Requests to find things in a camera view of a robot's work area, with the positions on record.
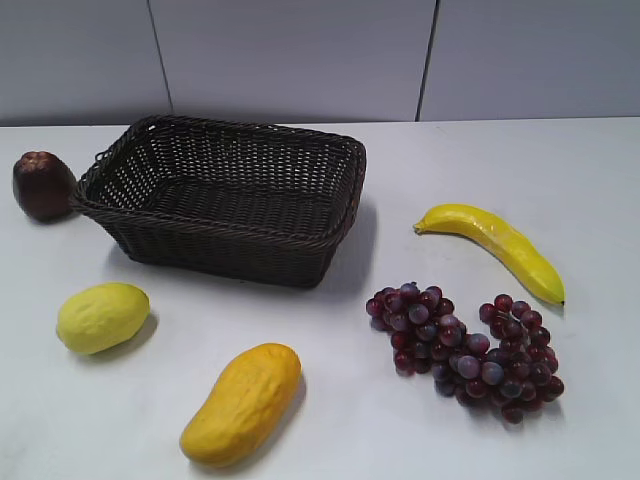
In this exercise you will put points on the yellow banana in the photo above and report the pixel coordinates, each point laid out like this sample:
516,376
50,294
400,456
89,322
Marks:
514,250

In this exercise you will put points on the black woven basket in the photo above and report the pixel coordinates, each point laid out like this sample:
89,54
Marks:
249,201

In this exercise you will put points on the purple grape bunch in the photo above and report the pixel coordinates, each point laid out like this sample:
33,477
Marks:
513,368

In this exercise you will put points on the orange mango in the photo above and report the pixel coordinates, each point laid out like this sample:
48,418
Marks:
244,407

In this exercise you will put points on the pale yellow mango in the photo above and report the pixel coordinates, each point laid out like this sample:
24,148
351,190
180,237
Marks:
101,317

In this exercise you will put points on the dark red apple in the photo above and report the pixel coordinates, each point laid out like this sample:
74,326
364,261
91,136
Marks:
42,186

